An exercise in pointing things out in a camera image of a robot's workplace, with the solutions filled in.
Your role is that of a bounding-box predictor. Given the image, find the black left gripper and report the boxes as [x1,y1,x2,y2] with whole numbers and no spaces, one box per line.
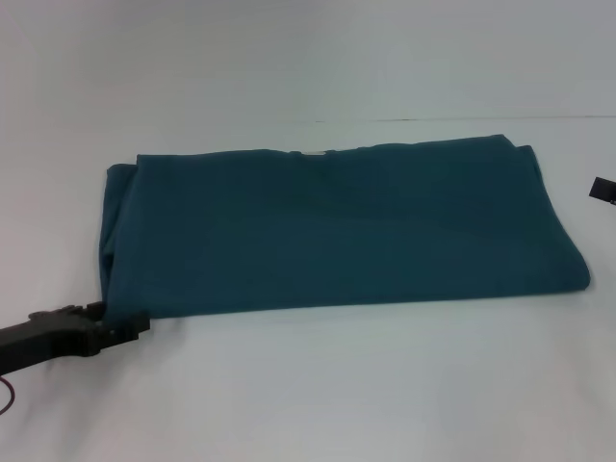
[0,300,152,377]

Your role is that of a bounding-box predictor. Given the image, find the dark teal shirt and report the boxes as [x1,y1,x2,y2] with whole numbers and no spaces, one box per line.
[98,134,593,324]

